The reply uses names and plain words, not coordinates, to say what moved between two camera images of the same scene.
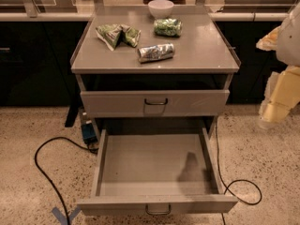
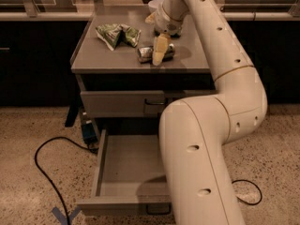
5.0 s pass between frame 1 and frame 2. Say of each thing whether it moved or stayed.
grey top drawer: stayed
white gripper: moved
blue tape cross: stayed
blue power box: stayed
